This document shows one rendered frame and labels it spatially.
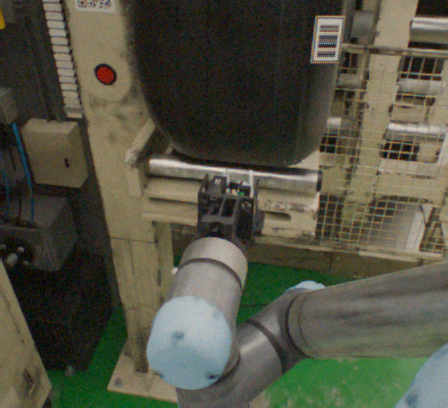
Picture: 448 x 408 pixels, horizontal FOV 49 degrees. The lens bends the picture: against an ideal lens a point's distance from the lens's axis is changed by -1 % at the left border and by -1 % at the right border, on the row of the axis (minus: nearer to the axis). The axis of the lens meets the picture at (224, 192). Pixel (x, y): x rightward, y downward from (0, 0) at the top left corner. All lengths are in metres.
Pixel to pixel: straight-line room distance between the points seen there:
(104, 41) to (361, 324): 0.71
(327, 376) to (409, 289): 1.34
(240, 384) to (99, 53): 0.67
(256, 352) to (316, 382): 1.17
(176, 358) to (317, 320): 0.15
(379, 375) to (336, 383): 0.15
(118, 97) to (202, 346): 0.67
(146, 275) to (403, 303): 0.97
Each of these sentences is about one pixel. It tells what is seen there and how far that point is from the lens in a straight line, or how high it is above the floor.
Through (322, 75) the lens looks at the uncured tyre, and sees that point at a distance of 0.72.
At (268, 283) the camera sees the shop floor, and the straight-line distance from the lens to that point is 1.96.
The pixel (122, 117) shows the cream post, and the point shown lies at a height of 0.97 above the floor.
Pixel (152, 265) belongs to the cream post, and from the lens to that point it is 1.29.
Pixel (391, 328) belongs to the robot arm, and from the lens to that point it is 0.44.
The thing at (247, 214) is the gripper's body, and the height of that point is 1.07.
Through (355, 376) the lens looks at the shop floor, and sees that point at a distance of 1.77.
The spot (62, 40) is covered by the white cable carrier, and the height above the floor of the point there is 1.12.
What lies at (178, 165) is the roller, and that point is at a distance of 0.96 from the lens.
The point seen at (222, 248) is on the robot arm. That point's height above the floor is 1.09.
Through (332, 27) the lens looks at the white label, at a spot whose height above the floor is 1.24.
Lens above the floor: 1.46
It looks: 38 degrees down
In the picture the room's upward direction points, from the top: straight up
